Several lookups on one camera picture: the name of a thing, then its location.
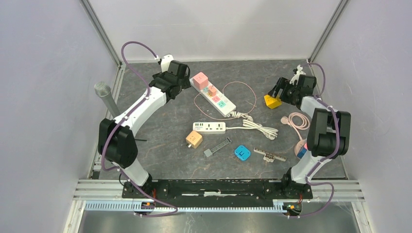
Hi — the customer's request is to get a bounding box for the pink round socket base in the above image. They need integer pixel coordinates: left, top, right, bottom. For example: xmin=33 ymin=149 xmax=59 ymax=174
xmin=294 ymin=139 xmax=307 ymax=155

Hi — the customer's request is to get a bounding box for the white power strip cable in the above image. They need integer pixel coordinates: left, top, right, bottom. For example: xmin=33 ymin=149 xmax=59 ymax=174
xmin=225 ymin=111 xmax=279 ymax=141

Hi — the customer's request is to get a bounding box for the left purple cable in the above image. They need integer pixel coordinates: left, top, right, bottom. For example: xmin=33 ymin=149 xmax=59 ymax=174
xmin=101 ymin=41 xmax=179 ymax=218

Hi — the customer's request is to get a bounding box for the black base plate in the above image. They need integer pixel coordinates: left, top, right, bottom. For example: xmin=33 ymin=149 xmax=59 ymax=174
xmin=121 ymin=179 xmax=313 ymax=208

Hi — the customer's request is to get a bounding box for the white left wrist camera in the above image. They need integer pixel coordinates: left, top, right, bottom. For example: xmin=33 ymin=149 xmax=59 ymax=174
xmin=155 ymin=54 xmax=174 ymax=72

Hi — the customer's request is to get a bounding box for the blue plug adapter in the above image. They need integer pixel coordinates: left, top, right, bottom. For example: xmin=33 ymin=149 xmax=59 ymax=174
xmin=234 ymin=145 xmax=251 ymax=161

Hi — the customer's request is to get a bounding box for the yellow cube plug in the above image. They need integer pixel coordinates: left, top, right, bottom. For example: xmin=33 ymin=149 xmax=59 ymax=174
xmin=264 ymin=95 xmax=282 ymax=109

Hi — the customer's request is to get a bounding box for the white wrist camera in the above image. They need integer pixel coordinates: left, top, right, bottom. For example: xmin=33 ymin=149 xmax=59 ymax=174
xmin=155 ymin=54 xmax=174 ymax=72
xmin=289 ymin=65 xmax=306 ymax=85

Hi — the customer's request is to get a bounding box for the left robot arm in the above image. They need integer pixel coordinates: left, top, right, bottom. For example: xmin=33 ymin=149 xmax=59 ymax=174
xmin=98 ymin=59 xmax=191 ymax=198

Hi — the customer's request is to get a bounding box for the pink cube plug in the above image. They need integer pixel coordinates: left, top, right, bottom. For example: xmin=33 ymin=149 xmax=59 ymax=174
xmin=192 ymin=72 xmax=209 ymax=90

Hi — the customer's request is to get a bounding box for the silver microphone on stand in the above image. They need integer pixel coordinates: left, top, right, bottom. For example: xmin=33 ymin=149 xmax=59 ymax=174
xmin=94 ymin=82 xmax=120 ymax=117

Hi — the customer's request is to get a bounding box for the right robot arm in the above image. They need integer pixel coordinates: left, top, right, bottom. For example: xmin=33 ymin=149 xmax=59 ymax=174
xmin=268 ymin=75 xmax=351 ymax=198

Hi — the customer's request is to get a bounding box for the beige dragon plug adapter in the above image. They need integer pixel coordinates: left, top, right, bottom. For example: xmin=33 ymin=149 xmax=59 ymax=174
xmin=186 ymin=131 xmax=203 ymax=149

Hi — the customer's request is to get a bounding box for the long white power strip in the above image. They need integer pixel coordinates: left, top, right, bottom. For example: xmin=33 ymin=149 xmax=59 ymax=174
xmin=189 ymin=78 xmax=236 ymax=117

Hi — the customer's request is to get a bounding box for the dark blue cube socket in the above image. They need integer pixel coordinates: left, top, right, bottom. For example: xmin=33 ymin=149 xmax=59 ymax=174
xmin=296 ymin=148 xmax=307 ymax=159

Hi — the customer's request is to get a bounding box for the pink thin cable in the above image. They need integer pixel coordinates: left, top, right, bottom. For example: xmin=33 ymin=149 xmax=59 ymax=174
xmin=193 ymin=81 xmax=258 ymax=121

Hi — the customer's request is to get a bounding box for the small orange plug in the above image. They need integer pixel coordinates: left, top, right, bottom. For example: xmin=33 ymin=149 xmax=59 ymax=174
xmin=207 ymin=85 xmax=217 ymax=97

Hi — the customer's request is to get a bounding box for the aluminium front rail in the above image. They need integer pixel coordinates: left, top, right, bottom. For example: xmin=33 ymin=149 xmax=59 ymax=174
xmin=73 ymin=180 xmax=365 ymax=213

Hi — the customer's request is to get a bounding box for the coiled pink charging cable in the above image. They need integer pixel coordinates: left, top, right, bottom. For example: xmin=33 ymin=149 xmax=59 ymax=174
xmin=280 ymin=112 xmax=311 ymax=132

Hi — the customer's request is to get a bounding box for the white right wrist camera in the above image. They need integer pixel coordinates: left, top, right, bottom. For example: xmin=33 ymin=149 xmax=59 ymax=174
xmin=289 ymin=65 xmax=306 ymax=85

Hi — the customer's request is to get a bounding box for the beige toothed ruler piece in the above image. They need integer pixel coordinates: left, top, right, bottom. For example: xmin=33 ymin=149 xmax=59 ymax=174
xmin=253 ymin=148 xmax=287 ymax=163

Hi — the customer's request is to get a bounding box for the small white power strip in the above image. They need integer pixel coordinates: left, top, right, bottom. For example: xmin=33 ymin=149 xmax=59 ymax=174
xmin=192 ymin=122 xmax=226 ymax=135

